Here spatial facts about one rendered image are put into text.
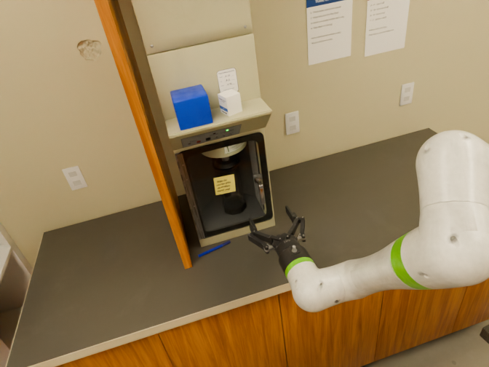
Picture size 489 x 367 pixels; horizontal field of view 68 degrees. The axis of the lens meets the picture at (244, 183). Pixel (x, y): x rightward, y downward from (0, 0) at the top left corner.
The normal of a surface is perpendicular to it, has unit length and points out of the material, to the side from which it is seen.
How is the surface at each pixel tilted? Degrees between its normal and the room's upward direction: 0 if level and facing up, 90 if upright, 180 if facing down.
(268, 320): 90
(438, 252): 62
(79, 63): 88
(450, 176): 37
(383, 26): 90
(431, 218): 55
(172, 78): 90
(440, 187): 45
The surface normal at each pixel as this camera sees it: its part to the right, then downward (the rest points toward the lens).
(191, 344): 0.27, 0.53
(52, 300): -0.13, -0.81
